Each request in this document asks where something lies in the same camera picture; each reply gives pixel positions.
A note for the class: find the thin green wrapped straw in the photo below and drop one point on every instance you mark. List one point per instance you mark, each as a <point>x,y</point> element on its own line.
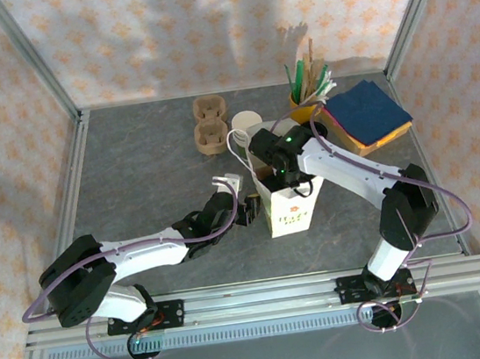
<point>290,80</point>

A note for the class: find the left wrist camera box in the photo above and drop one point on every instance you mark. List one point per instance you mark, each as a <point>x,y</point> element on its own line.
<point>233,180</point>

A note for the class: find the wooden stirrer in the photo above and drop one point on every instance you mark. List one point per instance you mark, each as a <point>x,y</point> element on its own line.
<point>317,76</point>
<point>309,57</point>

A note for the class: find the aluminium frame post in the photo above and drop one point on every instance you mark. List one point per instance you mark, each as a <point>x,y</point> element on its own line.
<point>414,10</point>
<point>33,60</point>

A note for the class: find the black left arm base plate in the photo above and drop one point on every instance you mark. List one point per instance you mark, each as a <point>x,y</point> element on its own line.
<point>173,314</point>

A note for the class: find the white floral paper bag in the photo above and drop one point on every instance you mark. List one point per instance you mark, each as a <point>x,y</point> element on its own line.
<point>291,217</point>

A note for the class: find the white wrapped straw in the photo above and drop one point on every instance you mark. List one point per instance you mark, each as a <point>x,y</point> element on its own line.
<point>320,80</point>
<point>325,90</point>

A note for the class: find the stack of pulp cup carriers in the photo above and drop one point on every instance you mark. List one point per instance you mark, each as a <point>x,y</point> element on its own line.
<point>212,139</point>

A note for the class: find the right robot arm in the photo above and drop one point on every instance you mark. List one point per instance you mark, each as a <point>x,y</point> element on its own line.
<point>344,165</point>

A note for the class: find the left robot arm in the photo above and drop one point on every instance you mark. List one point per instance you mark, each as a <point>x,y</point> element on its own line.
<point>143,252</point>

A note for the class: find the wide green wrapped straw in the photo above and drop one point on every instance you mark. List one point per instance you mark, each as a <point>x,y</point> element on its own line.
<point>299,81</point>

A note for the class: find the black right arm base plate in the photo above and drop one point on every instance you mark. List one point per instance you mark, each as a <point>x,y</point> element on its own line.
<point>347,291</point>

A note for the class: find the stack of paper cups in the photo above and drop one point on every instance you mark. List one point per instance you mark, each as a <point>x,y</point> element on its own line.
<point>246,121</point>

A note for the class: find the stack of coloured napkins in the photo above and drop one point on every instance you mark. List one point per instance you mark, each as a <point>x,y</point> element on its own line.
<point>368,114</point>

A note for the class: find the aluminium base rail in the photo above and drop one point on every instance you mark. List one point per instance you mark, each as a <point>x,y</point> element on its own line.
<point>256,301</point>

